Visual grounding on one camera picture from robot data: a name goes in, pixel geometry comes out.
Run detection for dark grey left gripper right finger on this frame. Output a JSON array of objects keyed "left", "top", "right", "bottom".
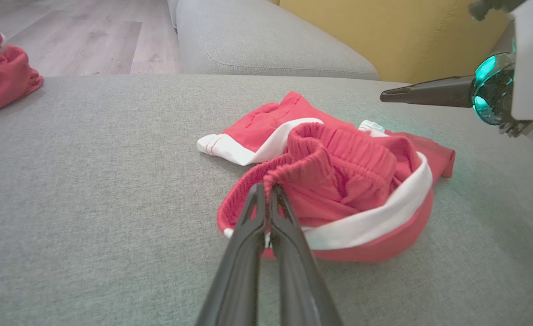
[{"left": 268, "top": 184, "right": 344, "bottom": 326}]

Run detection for large grey sofa chaise seat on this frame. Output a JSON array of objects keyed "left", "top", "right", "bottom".
[{"left": 0, "top": 74, "right": 533, "bottom": 326}]

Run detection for grey sofa seat cushion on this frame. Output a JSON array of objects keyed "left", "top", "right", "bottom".
[{"left": 176, "top": 0, "right": 379, "bottom": 81}]

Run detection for red shorts with white trim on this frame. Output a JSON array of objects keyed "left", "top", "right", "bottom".
[{"left": 197, "top": 91, "right": 456, "bottom": 263}]

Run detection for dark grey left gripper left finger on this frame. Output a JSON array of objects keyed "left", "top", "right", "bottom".
[{"left": 196, "top": 183, "right": 267, "bottom": 326}]

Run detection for yellow sofa back cushion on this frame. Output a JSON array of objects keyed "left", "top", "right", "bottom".
[{"left": 279, "top": 0, "right": 512, "bottom": 84}]

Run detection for red basketball jersey white stripes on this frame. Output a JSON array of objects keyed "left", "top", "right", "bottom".
[{"left": 0, "top": 14, "right": 44, "bottom": 120}]

